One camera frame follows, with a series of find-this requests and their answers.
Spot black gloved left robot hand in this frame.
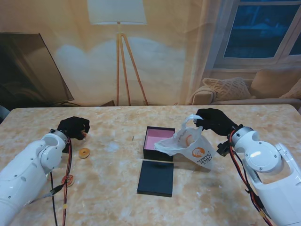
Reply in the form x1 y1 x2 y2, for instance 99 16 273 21
57 116 91 141

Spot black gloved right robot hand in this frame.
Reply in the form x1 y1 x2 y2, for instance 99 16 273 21
195 108 238 137

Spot orange glazed mini donut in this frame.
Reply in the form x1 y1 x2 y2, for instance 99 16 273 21
78 147 91 159

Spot white plastic bag orange logo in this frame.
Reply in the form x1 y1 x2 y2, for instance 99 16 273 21
154 114 216 170

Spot red-brown glazed mini donut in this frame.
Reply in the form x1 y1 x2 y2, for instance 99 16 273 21
61 174 75 188

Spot black gift box pink inside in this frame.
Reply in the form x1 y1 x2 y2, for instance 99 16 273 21
143 126 176 162

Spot black gift box lid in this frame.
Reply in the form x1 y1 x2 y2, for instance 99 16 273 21
137 160 174 198

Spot dark grey chair edge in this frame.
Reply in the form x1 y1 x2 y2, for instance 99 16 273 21
0 105 10 123

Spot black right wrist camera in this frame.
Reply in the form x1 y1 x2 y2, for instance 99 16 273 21
216 141 232 156

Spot red black left arm cables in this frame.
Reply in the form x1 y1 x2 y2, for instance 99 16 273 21
46 137 73 226

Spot red black arm cables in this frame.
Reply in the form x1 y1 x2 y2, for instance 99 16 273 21
229 131 273 226
46 137 73 226

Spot red black right arm cables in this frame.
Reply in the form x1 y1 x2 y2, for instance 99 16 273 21
229 131 273 226

